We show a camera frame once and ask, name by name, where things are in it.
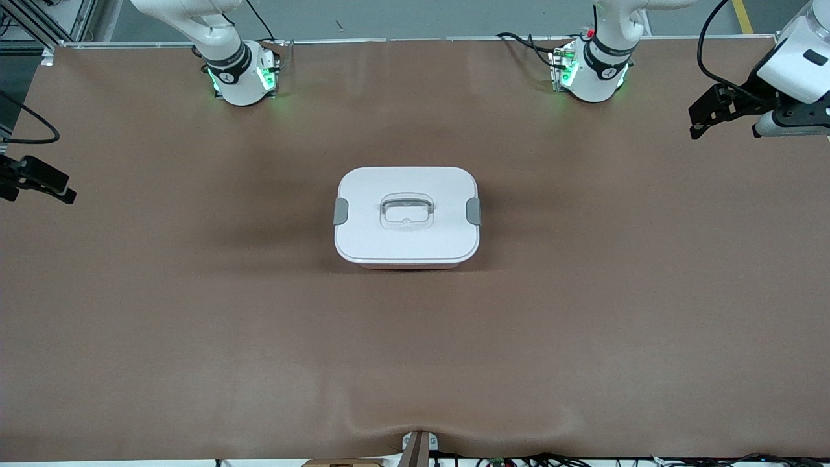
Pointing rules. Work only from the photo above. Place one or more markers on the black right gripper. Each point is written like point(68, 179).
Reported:
point(13, 174)

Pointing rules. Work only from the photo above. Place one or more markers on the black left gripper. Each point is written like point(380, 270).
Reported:
point(744, 98)

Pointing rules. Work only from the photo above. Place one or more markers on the grey lid latch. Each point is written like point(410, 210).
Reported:
point(340, 211)
point(474, 212)

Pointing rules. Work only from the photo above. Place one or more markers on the white plastic box lid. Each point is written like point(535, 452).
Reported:
point(369, 240)

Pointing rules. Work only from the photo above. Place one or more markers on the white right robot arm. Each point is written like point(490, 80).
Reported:
point(237, 78)

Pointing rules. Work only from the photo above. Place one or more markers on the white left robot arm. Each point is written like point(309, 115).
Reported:
point(600, 71)

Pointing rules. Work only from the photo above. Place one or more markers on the plastic storage box base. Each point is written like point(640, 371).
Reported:
point(405, 266)

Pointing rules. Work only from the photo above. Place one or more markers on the metal table clamp bracket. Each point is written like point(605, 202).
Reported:
point(418, 444)

